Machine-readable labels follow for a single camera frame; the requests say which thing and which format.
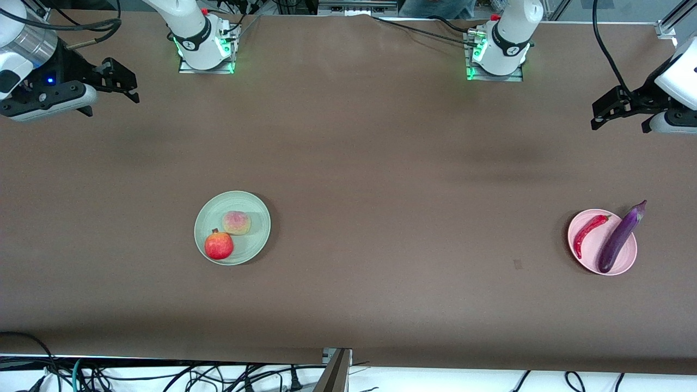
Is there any long purple eggplant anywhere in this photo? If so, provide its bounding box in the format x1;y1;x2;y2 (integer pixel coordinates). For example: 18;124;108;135
597;199;648;274

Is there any red chili pepper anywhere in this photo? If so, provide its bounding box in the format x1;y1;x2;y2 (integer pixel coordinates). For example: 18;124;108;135
573;214;612;260

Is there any pink yellow peach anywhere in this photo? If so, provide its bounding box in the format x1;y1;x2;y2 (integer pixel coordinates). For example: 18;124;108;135
222;210;252;236

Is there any red pomegranate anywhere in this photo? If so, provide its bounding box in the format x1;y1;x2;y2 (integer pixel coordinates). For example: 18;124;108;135
204;228;235;260

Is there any pink round plate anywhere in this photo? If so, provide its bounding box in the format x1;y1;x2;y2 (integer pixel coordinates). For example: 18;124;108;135
567;209;638;276

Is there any person in blue jeans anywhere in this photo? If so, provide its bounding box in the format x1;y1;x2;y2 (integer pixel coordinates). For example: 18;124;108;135
399;0;478;20

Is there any pale green round plate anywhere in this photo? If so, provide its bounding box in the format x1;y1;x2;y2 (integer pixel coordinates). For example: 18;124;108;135
194;190;272;266

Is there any brown table cover sheet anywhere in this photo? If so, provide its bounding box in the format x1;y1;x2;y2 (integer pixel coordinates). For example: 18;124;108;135
0;11;697;375

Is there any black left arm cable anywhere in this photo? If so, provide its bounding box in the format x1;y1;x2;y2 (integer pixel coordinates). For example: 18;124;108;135
592;0;635;101

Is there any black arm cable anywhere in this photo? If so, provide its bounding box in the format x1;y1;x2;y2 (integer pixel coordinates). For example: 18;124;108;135
592;0;635;101
0;0;122;32

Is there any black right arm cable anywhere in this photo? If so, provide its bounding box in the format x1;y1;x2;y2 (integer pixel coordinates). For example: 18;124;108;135
0;0;122;32

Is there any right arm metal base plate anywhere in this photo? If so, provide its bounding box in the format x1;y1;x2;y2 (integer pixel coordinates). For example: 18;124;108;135
178;24;240;75

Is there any aluminium profile bracket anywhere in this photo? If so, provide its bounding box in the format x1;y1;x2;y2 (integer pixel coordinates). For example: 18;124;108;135
655;0;697;40

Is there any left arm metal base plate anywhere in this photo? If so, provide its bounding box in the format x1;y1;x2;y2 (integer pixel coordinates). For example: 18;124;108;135
464;30;524;82

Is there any black cable across table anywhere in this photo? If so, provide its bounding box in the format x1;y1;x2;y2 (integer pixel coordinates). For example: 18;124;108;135
370;15;481;47

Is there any aluminium frame rail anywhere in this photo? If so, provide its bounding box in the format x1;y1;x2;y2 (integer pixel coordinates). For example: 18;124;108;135
317;0;398;17

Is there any black looped cable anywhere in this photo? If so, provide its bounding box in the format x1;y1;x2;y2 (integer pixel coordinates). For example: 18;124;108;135
0;331;62;392

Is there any grey metal camera post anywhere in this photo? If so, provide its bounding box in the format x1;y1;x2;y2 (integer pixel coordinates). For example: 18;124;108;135
313;347;353;392

